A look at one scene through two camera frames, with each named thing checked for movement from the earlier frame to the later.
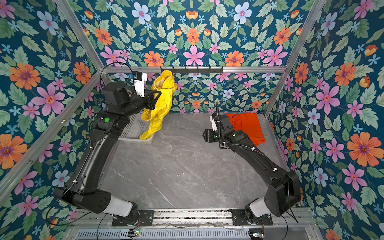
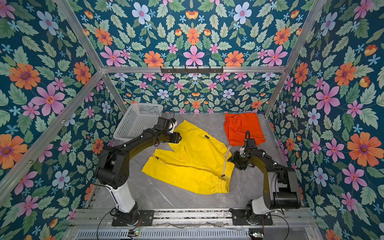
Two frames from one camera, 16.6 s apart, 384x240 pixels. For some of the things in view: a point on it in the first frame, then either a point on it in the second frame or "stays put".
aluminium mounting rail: (196, 217) stays put
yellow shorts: (163, 81) → (196, 163)
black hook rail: (192, 69) stays put
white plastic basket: (134, 129) stays put
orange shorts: (249, 123) stays put
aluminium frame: (103, 69) stays put
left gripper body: (147, 100) → (170, 137)
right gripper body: (213, 136) → (240, 160)
